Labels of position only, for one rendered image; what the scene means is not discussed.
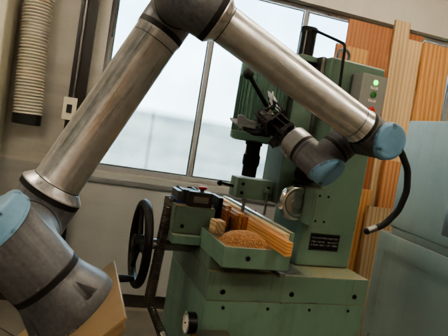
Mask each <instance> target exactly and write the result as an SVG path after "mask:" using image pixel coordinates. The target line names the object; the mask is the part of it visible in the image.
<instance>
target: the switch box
mask: <svg viewBox="0 0 448 336"><path fill-rule="evenodd" d="M374 80H378V85H377V86H374V85H373V81H374ZM387 80H388V78H385V77H380V76H376V75H372V74H368V73H355V74H353V80H352V84H351V91H350V95H351V96H352V97H353V98H355V99H356V100H358V102H360V103H361V104H362V105H364V106H365V107H366V108H369V107H374V109H375V113H376V114H378V116H381V112H382V108H383V102H384V98H385V91H386V87H387ZM371 86H374V87H378V90H375V89H371ZM372 91H375V92H376V94H377V95H376V98H374V100H376V102H375V103H374V102H370V101H368V99H372V98H371V97H370V93H371V92H372Z"/></svg>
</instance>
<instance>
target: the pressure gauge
mask: <svg viewBox="0 0 448 336"><path fill-rule="evenodd" d="M185 322H186V323H185ZM197 327H198V317H197V314H196V312H194V311H185V312H184V314H183V317H182V330H183V333H184V334H185V335H186V334H190V336H195V335H196V331H197Z"/></svg>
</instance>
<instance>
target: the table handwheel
mask: <svg viewBox="0 0 448 336"><path fill-rule="evenodd" d="M144 216H145V232H144V234H143V224H144ZM153 234H154V218H153V208H152V205H151V203H150V201H149V200H148V199H142V200H140V202H139V203H138V204H137V207H136V209H135V212H134V216H133V220H132V224H131V231H130V236H129V248H128V260H127V266H128V275H131V276H135V280H134V281H132V282H130V285H131V286H132V288H134V289H138V288H140V287H141V286H142V285H143V284H144V282H145V279H146V277H147V274H148V270H149V266H150V262H151V254H152V249H155V250H158V246H159V240H160V239H154V238H153ZM192 248H193V246H192V245H182V244H172V243H171V242H170V240H168V239H167V240H166V246H165V251H184V252H191V251H192ZM139 253H141V254H142V258H141V264H140V268H139V272H138V274H137V273H136V261H137V258H138V255H139Z"/></svg>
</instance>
